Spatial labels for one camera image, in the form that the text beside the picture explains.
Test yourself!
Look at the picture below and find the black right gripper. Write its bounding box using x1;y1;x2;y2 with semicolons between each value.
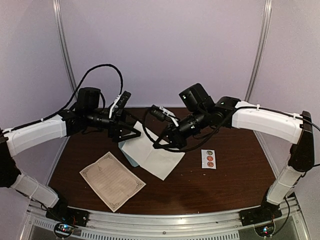
152;107;209;150

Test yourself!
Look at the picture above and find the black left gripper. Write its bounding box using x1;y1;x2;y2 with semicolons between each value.
85;108;142;144

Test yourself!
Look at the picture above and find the beige ornate letter paper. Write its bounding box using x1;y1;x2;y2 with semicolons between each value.
122;121;185;181

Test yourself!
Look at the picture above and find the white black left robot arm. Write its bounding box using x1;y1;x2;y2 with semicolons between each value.
0;87;141;222

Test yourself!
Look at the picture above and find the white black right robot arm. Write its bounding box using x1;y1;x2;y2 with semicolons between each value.
153;83;315;221

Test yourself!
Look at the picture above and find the light blue envelope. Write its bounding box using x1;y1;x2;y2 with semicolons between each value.
118;141;140;168

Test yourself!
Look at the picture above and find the sticker sheet with three seals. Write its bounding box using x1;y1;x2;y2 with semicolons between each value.
201;149;217;169

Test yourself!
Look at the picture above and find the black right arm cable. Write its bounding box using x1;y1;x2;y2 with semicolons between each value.
142;106;233;153

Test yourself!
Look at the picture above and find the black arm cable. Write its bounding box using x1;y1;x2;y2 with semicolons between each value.
39;63;125;121
142;106;233;153

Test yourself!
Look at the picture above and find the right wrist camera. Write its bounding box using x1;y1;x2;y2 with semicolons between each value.
149;105;180;127

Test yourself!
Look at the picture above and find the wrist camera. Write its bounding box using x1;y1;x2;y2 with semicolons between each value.
108;91;132;119
149;105;180;127

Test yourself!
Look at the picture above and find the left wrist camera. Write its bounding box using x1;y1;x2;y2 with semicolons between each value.
108;91;132;119

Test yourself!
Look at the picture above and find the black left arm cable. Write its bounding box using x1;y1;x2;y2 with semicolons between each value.
39;63;125;121

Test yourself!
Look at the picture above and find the front aluminium rail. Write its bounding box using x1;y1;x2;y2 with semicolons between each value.
18;197;311;240

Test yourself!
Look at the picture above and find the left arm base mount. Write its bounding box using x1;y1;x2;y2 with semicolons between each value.
45;207;89;240

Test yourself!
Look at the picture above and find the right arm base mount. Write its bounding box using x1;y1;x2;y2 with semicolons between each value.
239;206;283;238

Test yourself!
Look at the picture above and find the left aluminium frame post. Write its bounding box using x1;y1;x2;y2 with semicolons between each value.
52;0;77;92

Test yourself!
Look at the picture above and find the aluminium frame post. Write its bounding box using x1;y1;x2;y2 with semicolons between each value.
245;0;273;102
52;0;77;92

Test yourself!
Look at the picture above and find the right aluminium frame post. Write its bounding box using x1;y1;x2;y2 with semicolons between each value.
245;0;273;102

